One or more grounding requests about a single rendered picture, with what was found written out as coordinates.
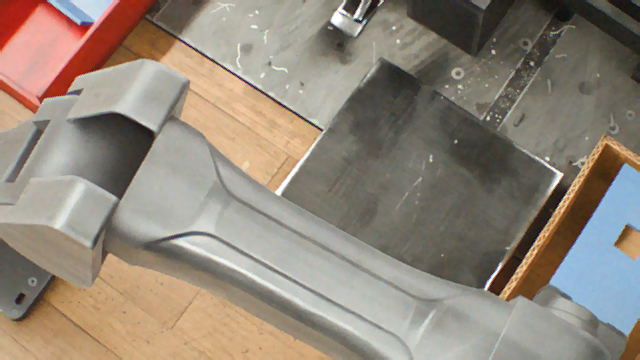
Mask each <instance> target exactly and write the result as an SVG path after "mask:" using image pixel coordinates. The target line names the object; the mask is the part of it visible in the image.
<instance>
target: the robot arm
mask: <svg viewBox="0 0 640 360"><path fill-rule="evenodd" d="M189 84H190V81H189V79H187V78H186V77H184V76H182V75H181V74H179V73H177V72H175V71H174V70H172V69H170V68H168V67H166V66H165V65H163V64H161V63H158V62H156V61H153V60H150V59H146V58H144V59H140V60H136V61H132V62H128V63H124V64H120V65H115V66H113V67H111V68H107V69H102V70H98V71H94V72H89V73H86V74H83V75H82V76H78V77H77V78H76V79H75V80H74V82H73V83H72V85H71V86H70V88H69V90H68V91H67V93H66V94H65V96H57V97H51V98H48V99H44V102H43V103H42V105H41V106H40V108H39V109H38V111H37V113H36V114H35V116H34V117H31V118H29V119H27V120H26V121H24V122H23V123H21V124H20V125H19V126H17V127H14V128H11V129H8V130H6V131H0V312H2V313H3V314H4V315H6V316H7V317H8V318H10V320H12V321H16V322H21V321H23V320H25V319H26V318H27V315H28V314H29V313H30V312H31V310H32V309H33V308H34V306H35V305H36V304H37V303H38V302H39V300H40V299H41V297H42V295H43V294H44V293H45V292H46V290H47V289H48V288H49V286H50V284H51V283H52V282H53V281H54V279H55V278H56V277H57V276H58V277H60V279H62V280H64V281H67V282H69V283H71V284H74V285H77V286H79V287H82V288H91V287H92V285H93V284H94V282H95V280H96V277H97V275H98V273H99V272H100V269H101V266H102V265H103V263H104V261H105V260H106V258H107V256H108V255H109V253H111V254H112V255H114V256H116V258H118V259H120V260H121V261H123V262H125V263H127V264H129V265H131V266H140V267H144V268H148V269H151V271H155V272H158V273H162V274H165V275H169V276H172V277H175V278H178V279H180V280H183V281H186V282H188V284H191V285H193V286H196V287H198V288H201V289H203V290H206V291H208V292H211V293H213V294H215V295H217V296H219V297H221V299H223V300H225V301H227V302H230V303H232V304H234V305H236V306H238V307H239V308H241V309H243V310H245V311H247V312H248V313H250V314H253V315H255V316H257V318H258V319H260V320H262V321H264V322H266V323H267V324H269V325H272V326H274V327H276V328H278V329H279V330H281V331H283V332H285V333H287V334H288V335H290V336H293V337H295V338H297V339H298V340H300V341H302V342H304V343H306V344H307V345H309V346H311V347H314V348H316V349H317V350H319V352H321V353H323V354H324V355H326V356H328V357H329V358H331V359H333V360H619V358H620V357H621V355H622V354H623V352H624V350H625V348H626V346H627V344H628V338H627V336H626V335H625V334H624V332H622V331H621V330H619V329H616V327H614V326H613V325H611V324H610V323H609V322H606V323H605V322H603V321H602V320H601V321H600V319H598V318H597V317H596V316H595V315H594V314H593V313H592V311H590V310H589V309H587V308H586V307H584V306H582V305H579V304H577V303H575V302H573V301H571V300H572V298H571V296H569V295H568V294H566V293H565V292H563V291H562V290H560V289H559V288H558V287H556V286H555V285H551V284H549V285H548V286H546V287H543V288H541V289H540V290H539V291H538V293H537V294H536V295H535V297H534V298H533V300H532V301H530V300H528V299H526V298H525V297H523V296H522V295H520V296H518V297H516V299H514V300H512V301H510V302H507V301H505V300H503V299H502V298H500V297H498V296H496V295H494V294H493V293H491V292H489V291H487V290H485V289H476V288H472V287H468V286H465V285H462V284H458V283H456V284H455V282H454V283H452V282H449V281H446V280H443V279H439V278H436V277H434V276H431V275H429V274H426V273H424V272H421V271H419V270H416V268H415V269H414V267H412V266H410V265H406V264H404V263H402V262H400V261H398V260H396V259H394V258H392V257H390V256H388V255H386V254H383V253H381V252H379V251H378V250H376V249H374V248H372V247H370V246H368V245H367V244H364V243H362V241H361V242H360V240H359V239H357V238H355V237H353V236H351V235H350V234H347V233H345V232H343V231H341V230H340V229H338V228H336V227H334V226H332V225H330V224H328V222H326V221H324V220H322V219H321V218H319V217H317V216H314V215H312V214H311V213H309V212H307V211H305V210H303V209H302V208H300V206H297V205H295V204H294V203H292V202H290V201H288V200H287V199H285V198H283V197H281V196H279V195H278V194H276V193H274V192H273V191H271V189H270V188H268V187H267V186H265V185H263V184H261V183H260V182H258V181H257V180H255V179H254V178H253V177H251V176H250V175H249V174H247V172H245V171H243V170H242V169H241V168H239V167H238V166H237V165H236V164H235V163H233V162H232V161H231V160H230V159H228V158H227V157H226V156H225V155H224V154H222V152H220V151H219V150H218V149H217V148H216V147H215V146H214V145H212V144H211V143H210V142H209V141H208V140H207V139H206V138H205V135H204V134H203V133H202V132H201V131H199V130H197V128H196V127H194V126H192V125H190V124H188V123H187V122H184V121H182V120H180V116H182V112H183V108H184V104H185V101H186V96H187V92H188V88H189ZM43 269H45V270H43ZM22 296H25V298H24V299H23V301H22V303H21V304H20V305H17V304H18V302H19V301H20V299H21V297H22Z"/></svg>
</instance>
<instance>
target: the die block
mask: <svg viewBox="0 0 640 360"><path fill-rule="evenodd" d="M515 2H516V0H494V1H493V2H492V5H491V7H489V8H488V10H487V11H486V12H485V14H484V15H481V14H480V13H478V12H476V11H475V10H473V9H472V8H470V7H468V6H467V5H465V4H463V3H462V2H460V1H459V0H409V5H408V14H407V16H408V17H409V18H411V19H413V20H414V21H416V22H418V23H420V24H422V25H423V26H425V27H427V28H428V29H429V30H430V31H431V32H433V33H435V34H436V35H438V36H440V37H441V38H443V39H445V40H447V41H449V42H450V43H452V44H454V45H455V46H457V47H458V48H460V49H462V50H463V52H465V53H467V54H468V55H470V56H471V57H473V58H474V57H476V55H477V54H478V53H479V51H480V50H481V49H482V47H483V46H484V44H485V43H486V42H487V40H488V39H489V38H490V36H491V35H492V34H493V31H494V30H495V28H496V27H497V26H498V25H499V24H500V22H501V21H502V20H503V18H504V17H505V16H506V14H507V13H508V10H509V9H510V7H511V6H512V5H513V4H514V3H515Z"/></svg>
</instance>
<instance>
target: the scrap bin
mask: <svg viewBox="0 0 640 360"><path fill-rule="evenodd" d="M157 1H158V0H113V2H112V3H111V4H110V5H109V6H108V7H107V9H106V10H105V11H104V12H103V13H102V14H101V16H100V17H99V18H98V19H97V20H96V22H95V24H94V25H93V26H85V25H79V24H78V23H76V22H75V21H73V20H72V19H71V18H69V17H68V16H67V15H65V14H64V12H62V11H60V10H58V9H57V8H56V7H55V6H54V5H53V4H51V3H50V2H48V1H47V0H0V89H2V90H3V91H4V92H6V94H8V95H9V96H11V97H12V98H13V99H14V100H16V101H19V102H20V103H21V104H22V105H23V106H25V107H26V108H28V109H29V110H30V111H31V112H33V113H34V114H36V113H37V111H38V109H39V108H40V106H41V105H42V103H43V102H44V99H48V98H51V97H57V96H65V94H66V93H67V91H68V90H69V88H70V86H71V85H72V83H73V82H74V80H75V79H76V78H77V77H78V76H82V75H83V74H86V73H89V72H94V71H98V70H100V69H101V68H102V67H103V66H104V64H105V63H106V62H107V61H108V60H109V58H110V57H111V56H112V54H113V53H114V52H115V50H116V49H117V48H118V47H119V46H120V44H121V43H122V42H123V41H124V40H125V39H126V37H127V36H128V35H129V34H130V33H131V32H132V31H133V30H134V29H135V28H136V27H137V26H138V24H139V23H140V22H141V21H142V20H143V18H144V17H145V16H146V15H147V14H148V13H149V11H150V9H151V8H152V7H153V6H154V4H155V3H156V2H157Z"/></svg>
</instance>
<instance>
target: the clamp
mask: <svg viewBox="0 0 640 360"><path fill-rule="evenodd" d="M555 1H556V2H558V3H560V5H559V8H558V10H557V12H558V13H557V18H558V19H559V20H560V21H562V22H566V21H567V22H568V21H569V19H570V16H571V14H572V11H573V12H574V13H576V14H577V15H579V16H581V17H582V18H584V19H586V21H587V22H589V23H591V24H592V25H594V26H595V27H597V28H598V29H600V30H602V31H603V32H605V33H607V34H608V35H610V36H611V37H612V38H614V39H616V40H617V41H619V42H620V43H621V44H623V45H624V46H625V47H627V48H628V49H630V50H632V51H633V52H635V53H636V54H637V55H639V56H640V0H555Z"/></svg>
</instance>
